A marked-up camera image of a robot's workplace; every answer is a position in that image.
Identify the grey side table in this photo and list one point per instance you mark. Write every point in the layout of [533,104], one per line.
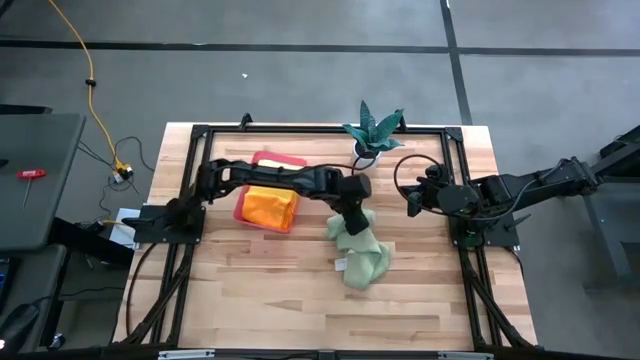
[40,175]

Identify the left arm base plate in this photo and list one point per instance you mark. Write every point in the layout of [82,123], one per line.
[150,232]

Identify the black aluminium table frame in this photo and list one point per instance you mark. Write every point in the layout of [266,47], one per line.
[325,129]

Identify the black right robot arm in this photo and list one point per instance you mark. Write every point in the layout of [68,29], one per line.
[540,182]

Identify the green microfiber towel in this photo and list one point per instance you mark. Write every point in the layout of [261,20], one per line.
[365,260]

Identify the black device with light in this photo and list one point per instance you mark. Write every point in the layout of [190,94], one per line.
[17,325]

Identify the dark metal stand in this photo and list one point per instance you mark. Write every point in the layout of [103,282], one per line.
[610,200]

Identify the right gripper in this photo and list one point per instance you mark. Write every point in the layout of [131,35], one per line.
[432,187]

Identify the small white label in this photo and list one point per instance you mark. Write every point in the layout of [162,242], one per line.
[341,264]

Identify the silver frame bracket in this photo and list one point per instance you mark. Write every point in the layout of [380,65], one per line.
[465,355]
[186,354]

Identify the pink plastic bin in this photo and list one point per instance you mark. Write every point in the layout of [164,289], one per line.
[295,161]

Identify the orange microfiber towel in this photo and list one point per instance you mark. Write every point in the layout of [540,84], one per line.
[270,207]

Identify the white plant pot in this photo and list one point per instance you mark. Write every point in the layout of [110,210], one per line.
[361,159]

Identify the green snake plant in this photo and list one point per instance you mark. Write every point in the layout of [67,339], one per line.
[372,132]

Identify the white paper sheet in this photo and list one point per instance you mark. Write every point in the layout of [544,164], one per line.
[117,232]

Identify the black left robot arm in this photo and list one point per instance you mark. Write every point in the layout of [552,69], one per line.
[280,177]

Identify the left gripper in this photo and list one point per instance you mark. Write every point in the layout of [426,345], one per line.
[356,192]

